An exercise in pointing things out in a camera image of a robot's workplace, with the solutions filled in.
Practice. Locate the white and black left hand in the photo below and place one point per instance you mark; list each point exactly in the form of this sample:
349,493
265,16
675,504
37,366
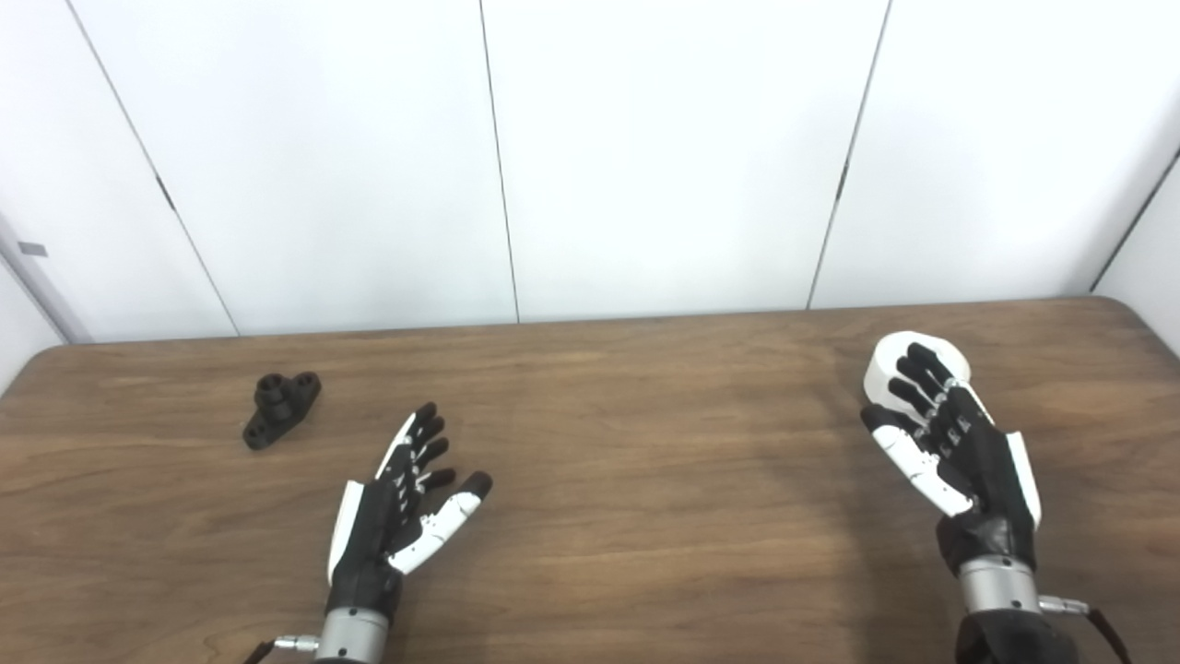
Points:
369,526

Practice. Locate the grey wall post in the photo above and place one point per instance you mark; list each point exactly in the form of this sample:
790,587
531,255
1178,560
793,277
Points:
41,286

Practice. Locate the small grey tag on post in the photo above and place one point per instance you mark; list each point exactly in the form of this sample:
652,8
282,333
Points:
32,249

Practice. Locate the black flanged holder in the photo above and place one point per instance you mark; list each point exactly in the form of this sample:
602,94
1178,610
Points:
277,410

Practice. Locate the white and black right hand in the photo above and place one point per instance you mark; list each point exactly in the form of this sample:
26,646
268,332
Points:
986,480

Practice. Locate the round white piece with hole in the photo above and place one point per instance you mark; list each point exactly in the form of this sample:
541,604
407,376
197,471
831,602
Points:
888,355

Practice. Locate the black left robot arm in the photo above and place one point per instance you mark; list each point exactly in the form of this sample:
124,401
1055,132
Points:
352,638

